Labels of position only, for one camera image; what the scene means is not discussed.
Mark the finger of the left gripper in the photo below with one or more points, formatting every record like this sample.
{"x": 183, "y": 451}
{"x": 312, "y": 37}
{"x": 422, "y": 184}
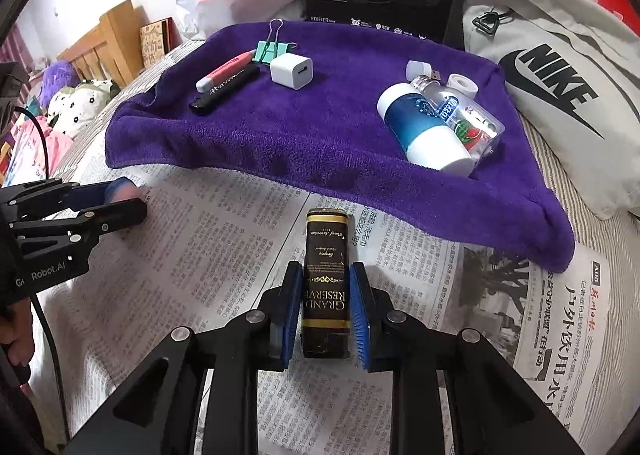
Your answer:
{"x": 39, "y": 199}
{"x": 43, "y": 236}

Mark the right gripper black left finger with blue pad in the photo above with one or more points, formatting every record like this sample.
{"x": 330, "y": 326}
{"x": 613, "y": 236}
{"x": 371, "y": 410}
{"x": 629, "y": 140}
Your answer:
{"x": 155, "y": 409}

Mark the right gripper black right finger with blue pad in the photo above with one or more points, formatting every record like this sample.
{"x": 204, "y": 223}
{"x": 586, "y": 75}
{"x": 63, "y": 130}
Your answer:
{"x": 492, "y": 409}

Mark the pink blue round object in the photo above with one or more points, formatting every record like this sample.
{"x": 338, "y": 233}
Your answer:
{"x": 121, "y": 189}

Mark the pink white tube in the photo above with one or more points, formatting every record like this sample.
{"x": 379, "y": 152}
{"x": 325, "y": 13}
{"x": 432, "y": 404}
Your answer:
{"x": 224, "y": 71}

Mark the black pen-shaped stick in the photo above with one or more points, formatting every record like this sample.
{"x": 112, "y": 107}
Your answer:
{"x": 209, "y": 100}

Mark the black gold rectangular box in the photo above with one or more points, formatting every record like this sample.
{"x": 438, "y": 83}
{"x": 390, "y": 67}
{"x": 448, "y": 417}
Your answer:
{"x": 325, "y": 300}

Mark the teal binder clip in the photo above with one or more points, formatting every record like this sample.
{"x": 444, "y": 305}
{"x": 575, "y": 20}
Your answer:
{"x": 270, "y": 48}

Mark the white USB charger cube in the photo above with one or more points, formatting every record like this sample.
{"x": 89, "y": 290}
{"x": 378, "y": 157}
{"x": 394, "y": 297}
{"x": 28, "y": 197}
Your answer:
{"x": 291, "y": 70}

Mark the clear plastic swab bottle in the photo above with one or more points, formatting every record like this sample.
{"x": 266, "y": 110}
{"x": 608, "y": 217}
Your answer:
{"x": 478, "y": 130}

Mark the white blue cylindrical bottle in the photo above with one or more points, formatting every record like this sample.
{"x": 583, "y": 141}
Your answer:
{"x": 424, "y": 137}

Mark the white tape roll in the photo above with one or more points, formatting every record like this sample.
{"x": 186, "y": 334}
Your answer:
{"x": 462, "y": 84}

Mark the white USB plug light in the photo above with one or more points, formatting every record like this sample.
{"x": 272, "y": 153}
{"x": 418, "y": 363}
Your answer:
{"x": 415, "y": 69}

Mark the person's hand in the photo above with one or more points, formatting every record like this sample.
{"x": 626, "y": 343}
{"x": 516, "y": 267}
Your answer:
{"x": 16, "y": 333}

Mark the plush toys pile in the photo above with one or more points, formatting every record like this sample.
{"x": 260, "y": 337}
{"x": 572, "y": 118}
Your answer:
{"x": 66, "y": 105}

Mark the newspaper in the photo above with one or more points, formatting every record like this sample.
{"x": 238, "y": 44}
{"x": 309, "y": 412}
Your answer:
{"x": 334, "y": 407}

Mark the wooden furniture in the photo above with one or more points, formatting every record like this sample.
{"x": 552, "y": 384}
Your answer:
{"x": 112, "y": 49}

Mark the brown patterned box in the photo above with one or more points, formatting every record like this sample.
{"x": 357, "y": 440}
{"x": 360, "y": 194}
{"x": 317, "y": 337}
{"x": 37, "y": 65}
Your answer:
{"x": 157, "y": 39}

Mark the striped beige bedding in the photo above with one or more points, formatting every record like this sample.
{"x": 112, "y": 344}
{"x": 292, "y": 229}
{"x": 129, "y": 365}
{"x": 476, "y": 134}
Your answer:
{"x": 610, "y": 244}

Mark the purple towel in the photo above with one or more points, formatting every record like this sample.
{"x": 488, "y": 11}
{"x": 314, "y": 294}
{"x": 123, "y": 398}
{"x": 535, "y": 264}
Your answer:
{"x": 328, "y": 138}

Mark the grey Nike bag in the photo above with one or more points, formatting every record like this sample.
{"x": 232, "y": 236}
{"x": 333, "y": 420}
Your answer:
{"x": 572, "y": 69}

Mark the grey carabiner clip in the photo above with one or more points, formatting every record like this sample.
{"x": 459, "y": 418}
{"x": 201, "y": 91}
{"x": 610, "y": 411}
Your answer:
{"x": 489, "y": 22}

